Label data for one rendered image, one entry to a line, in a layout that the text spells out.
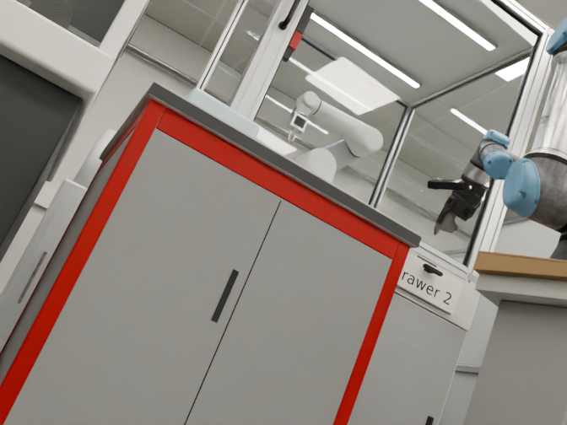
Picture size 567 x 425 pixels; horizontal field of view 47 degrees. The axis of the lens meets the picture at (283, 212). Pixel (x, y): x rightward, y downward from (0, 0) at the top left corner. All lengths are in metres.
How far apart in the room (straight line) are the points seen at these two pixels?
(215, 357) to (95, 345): 0.21
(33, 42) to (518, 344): 1.21
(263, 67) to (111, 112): 3.34
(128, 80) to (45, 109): 3.75
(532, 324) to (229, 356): 0.62
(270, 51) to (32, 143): 0.78
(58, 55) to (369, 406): 1.28
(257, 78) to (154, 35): 3.59
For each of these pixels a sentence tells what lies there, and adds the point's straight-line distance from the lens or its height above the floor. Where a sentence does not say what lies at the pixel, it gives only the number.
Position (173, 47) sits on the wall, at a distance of 5.50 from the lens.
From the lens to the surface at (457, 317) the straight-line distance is 2.20.
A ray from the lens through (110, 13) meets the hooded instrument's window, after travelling 1.63.
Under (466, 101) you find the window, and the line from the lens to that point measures 2.37.
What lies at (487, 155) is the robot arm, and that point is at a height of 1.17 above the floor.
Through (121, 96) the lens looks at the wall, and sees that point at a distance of 5.28.
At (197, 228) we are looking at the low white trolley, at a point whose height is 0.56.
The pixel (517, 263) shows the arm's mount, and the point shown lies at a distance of 1.44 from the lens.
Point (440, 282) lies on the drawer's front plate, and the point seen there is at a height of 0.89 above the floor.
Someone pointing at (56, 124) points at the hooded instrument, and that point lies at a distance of 1.59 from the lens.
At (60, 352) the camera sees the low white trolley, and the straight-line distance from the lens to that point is 1.13.
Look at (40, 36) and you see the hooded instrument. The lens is 1.58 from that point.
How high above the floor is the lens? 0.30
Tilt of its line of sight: 17 degrees up
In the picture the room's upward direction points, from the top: 23 degrees clockwise
